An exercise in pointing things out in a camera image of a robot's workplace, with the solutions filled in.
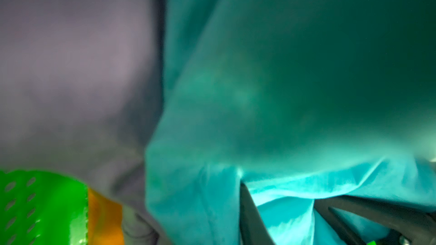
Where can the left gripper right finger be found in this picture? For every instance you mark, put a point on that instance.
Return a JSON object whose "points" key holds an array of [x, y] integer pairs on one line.
{"points": [[407, 226]]}

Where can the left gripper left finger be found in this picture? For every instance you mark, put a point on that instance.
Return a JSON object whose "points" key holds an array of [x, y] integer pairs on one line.
{"points": [[252, 229]]}

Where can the orange pants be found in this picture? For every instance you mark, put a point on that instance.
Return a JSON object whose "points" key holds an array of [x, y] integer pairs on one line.
{"points": [[104, 225]]}

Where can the teal pants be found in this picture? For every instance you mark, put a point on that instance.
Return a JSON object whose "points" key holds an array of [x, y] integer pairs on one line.
{"points": [[298, 99]]}

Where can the green plastic basket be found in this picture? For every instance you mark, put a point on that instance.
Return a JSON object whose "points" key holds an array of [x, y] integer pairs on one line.
{"points": [[42, 208]]}

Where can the purple pants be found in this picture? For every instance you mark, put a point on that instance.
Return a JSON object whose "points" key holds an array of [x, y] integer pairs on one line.
{"points": [[81, 95]]}

